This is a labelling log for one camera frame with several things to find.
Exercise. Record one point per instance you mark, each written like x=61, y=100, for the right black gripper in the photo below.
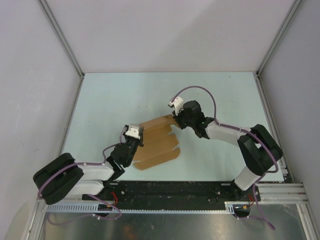
x=177, y=119

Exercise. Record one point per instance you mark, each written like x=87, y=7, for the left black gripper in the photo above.
x=141, y=135

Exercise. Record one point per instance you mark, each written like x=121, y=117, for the brown cardboard box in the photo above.
x=160, y=144

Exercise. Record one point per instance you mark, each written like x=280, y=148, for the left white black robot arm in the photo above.
x=65, y=177

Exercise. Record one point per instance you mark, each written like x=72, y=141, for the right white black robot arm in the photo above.
x=259, y=150

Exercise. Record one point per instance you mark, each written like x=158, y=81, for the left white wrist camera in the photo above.
x=132, y=131

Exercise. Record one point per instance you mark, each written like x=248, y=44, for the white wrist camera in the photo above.
x=177, y=105
x=132, y=131

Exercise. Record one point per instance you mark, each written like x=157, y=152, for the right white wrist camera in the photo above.
x=177, y=105

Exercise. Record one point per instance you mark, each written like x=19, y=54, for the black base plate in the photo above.
x=173, y=195

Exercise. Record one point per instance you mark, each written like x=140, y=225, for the aluminium frame rail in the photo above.
x=268, y=192

